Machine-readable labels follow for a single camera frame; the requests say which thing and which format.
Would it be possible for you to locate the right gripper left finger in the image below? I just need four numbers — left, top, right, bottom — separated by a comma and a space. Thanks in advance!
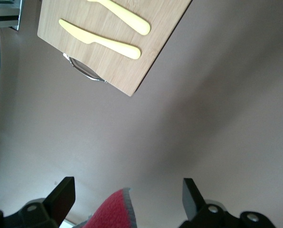
0, 176, 76, 228

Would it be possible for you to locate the yellow plastic knife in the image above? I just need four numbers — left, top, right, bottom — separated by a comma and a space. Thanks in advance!
58, 19, 142, 60

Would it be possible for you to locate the aluminium profile bracket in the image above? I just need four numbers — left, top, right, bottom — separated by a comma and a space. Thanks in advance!
0, 0, 22, 31

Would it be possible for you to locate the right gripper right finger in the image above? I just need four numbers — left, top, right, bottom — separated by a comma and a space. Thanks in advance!
178, 178, 275, 228

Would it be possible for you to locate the yellow plastic fork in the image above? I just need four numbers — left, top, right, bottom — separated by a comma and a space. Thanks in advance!
86, 0, 151, 36

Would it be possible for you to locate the pink microfibre cloth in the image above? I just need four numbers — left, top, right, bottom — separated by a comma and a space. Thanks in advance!
75, 187, 136, 228

